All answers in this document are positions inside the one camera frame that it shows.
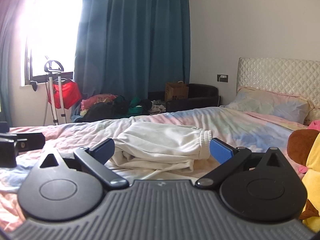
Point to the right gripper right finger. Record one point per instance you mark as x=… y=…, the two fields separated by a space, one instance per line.
x=260 y=187

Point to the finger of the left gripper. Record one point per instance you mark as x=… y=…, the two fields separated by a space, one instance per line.
x=14 y=143

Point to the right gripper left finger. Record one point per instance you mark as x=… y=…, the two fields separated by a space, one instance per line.
x=59 y=189

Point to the white sweatpants with black stripe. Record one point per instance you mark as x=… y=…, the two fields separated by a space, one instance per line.
x=161 y=147

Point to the pile of mixed clothes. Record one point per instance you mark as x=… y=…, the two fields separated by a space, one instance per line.
x=110 y=107

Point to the pastel tie-dye bed duvet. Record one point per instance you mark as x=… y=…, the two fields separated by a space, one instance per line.
x=254 y=131

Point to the yellow and brown plush toy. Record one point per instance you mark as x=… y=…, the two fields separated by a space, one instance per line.
x=303 y=148

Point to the white garment steamer stand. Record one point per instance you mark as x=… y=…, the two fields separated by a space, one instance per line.
x=54 y=69

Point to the pastel tie-dye pillow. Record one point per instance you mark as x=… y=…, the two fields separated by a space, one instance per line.
x=291 y=108

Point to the black armchair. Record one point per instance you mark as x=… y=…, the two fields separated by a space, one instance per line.
x=199 y=96

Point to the brown paper bag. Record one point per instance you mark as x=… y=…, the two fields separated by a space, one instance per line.
x=176 y=91

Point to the cream quilted headboard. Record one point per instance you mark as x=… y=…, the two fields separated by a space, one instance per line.
x=282 y=76

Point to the black framed window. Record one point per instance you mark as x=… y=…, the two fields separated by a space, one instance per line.
x=50 y=34

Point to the left teal curtain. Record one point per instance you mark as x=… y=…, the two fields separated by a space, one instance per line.
x=9 y=13

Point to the teal curtain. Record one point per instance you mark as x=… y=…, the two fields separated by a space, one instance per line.
x=132 y=47
x=9 y=13

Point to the right teal curtain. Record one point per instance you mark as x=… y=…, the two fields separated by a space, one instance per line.
x=132 y=47

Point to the wall power socket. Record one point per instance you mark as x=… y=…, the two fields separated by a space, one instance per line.
x=222 y=78

